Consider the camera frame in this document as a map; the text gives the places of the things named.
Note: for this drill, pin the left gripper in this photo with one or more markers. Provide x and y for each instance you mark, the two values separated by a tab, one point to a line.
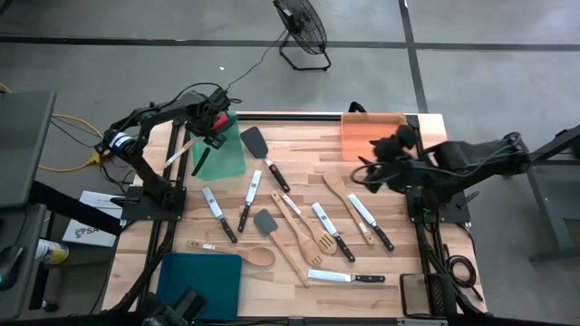
204	104

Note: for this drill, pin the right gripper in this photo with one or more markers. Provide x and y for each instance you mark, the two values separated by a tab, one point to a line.
401	149

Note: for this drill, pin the wooden turner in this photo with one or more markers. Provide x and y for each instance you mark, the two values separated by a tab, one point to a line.
334	181

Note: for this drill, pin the wooden slotted spatula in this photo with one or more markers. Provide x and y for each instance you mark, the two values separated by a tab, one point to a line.
326	242

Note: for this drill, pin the wooden forked spatula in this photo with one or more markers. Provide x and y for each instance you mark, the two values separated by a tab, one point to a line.
312	253

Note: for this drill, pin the wooden spoon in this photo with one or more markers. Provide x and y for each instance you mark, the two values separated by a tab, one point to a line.
260	256

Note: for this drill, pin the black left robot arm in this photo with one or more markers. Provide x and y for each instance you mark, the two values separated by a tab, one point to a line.
154	111

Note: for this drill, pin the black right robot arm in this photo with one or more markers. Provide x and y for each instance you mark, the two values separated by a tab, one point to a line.
476	156

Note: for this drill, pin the green translucent plastic bin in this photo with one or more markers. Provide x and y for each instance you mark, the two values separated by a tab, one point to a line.
226	163

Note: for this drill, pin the orange translucent plastic bin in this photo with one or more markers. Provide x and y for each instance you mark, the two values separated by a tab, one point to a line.
358	136

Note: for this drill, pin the yellow power plug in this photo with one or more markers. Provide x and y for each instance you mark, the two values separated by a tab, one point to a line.
94	158

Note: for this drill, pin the white printed paper box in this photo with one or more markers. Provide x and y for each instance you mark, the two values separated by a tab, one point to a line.
102	201

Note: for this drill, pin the dark blue plastic bin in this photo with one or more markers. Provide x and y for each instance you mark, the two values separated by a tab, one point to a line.
213	280

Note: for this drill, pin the black mesh tray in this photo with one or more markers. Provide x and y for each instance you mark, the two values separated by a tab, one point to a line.
414	294

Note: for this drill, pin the black diagonal beam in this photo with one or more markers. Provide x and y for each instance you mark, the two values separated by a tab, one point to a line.
68	206

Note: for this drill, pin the black floor fan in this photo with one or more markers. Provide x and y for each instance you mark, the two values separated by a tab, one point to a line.
301	22

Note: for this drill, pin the black bulky device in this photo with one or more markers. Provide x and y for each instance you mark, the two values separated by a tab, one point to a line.
181	308

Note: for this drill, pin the black metal side stand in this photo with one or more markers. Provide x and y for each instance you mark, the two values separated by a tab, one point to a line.
544	204

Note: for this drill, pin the yellow and white spray can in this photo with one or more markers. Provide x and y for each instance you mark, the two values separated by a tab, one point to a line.
54	252

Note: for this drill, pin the dark grey desk top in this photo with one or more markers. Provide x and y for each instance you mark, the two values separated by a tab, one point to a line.
22	145

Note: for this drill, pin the small black caster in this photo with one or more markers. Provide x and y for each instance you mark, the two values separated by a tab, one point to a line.
49	306

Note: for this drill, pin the black computer mouse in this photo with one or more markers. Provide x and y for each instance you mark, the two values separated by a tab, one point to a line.
9	267

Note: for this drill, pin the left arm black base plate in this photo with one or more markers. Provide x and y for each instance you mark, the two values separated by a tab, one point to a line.
174	210

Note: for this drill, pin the black metal table frame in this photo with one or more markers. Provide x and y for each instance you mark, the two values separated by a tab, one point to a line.
294	117

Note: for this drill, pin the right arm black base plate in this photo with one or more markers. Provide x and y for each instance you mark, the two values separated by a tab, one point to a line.
455	213

